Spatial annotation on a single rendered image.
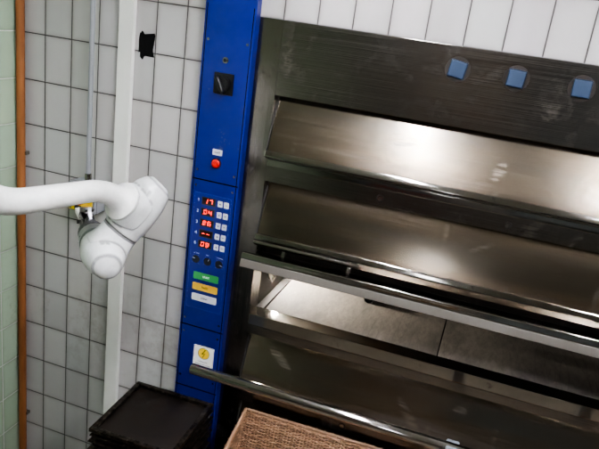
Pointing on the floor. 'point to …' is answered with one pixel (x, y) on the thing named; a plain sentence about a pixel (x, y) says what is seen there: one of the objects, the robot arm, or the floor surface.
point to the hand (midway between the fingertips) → (81, 213)
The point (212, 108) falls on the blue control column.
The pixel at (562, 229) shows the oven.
